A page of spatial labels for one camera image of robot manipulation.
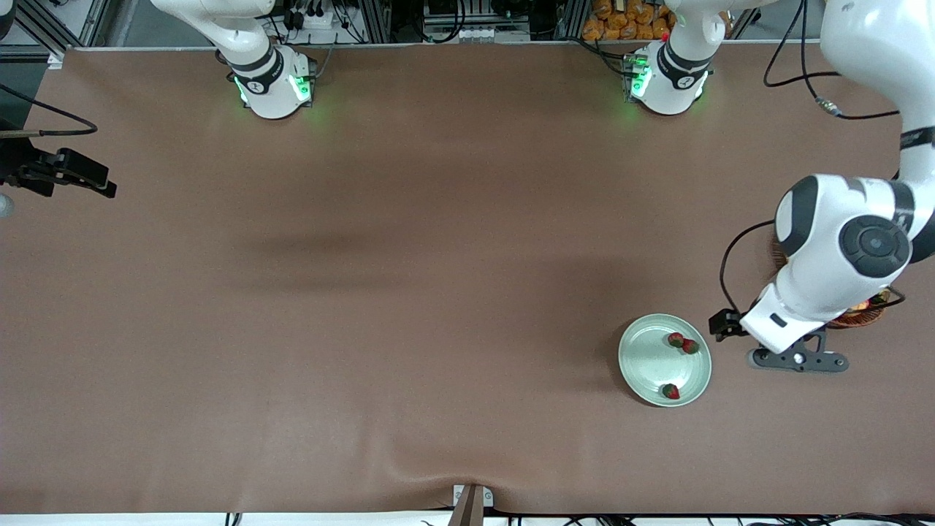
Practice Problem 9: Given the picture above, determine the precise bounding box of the light green round plate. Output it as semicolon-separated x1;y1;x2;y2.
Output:
618;313;712;408

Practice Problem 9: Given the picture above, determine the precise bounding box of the brown wicker basket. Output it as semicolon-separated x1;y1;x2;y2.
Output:
771;232;890;329

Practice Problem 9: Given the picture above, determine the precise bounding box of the power strip with black plugs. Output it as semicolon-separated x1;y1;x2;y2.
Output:
281;0;337;34

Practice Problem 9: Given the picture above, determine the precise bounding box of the brown table mat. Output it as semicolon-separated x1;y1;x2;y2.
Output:
0;42;935;516

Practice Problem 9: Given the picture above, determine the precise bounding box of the bag of brown buns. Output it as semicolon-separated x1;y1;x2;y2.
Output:
582;0;676;42

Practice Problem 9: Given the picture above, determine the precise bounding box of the white power strip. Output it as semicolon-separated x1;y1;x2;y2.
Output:
427;26;532;43

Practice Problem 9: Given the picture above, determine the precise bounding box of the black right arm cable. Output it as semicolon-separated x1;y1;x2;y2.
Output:
0;83;99;140

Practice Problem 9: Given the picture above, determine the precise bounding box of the aluminium frame rail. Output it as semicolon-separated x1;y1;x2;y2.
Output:
11;0;110;70

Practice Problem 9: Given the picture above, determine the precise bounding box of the grey metal table bracket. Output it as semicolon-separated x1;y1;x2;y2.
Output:
453;484;494;508

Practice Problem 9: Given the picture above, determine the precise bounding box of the brown camera pole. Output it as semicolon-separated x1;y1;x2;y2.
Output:
447;486;485;526

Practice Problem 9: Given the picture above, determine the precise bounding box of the aluminium frame post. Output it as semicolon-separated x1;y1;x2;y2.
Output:
363;0;392;43
559;0;589;41

